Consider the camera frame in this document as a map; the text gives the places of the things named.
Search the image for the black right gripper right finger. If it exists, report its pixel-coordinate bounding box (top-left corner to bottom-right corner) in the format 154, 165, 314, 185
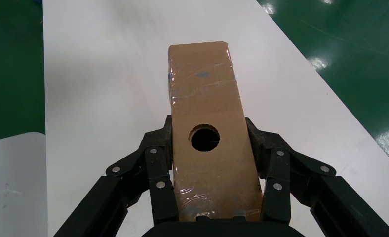
244, 117, 389, 237

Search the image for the small brown cardboard box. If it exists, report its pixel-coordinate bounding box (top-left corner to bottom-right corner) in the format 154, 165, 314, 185
167, 40, 264, 223

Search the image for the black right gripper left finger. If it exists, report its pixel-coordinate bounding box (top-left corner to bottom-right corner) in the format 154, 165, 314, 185
53, 115, 179, 237

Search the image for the white rounded panel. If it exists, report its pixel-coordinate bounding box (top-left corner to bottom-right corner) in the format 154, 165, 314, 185
0, 131, 48, 237

